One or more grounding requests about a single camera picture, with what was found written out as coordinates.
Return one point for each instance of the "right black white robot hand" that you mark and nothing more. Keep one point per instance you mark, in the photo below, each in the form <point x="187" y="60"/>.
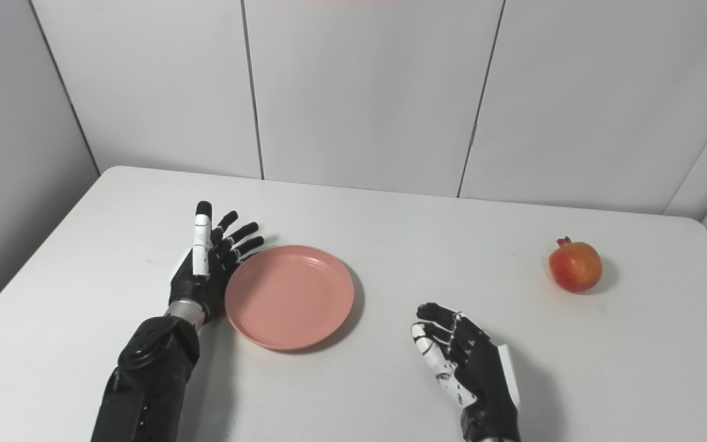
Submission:
<point x="479" y="368"/>

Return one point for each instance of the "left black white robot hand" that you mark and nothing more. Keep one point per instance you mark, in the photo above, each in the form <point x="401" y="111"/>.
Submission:
<point x="197" y="285"/>

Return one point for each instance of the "pink round plate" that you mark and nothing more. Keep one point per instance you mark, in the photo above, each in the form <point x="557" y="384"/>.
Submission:
<point x="289" y="298"/>

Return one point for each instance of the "red pomegranate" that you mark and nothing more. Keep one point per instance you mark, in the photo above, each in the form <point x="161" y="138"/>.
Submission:
<point x="575" y="266"/>

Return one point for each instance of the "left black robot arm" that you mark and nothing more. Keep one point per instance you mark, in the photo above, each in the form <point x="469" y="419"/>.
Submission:
<point x="151" y="374"/>

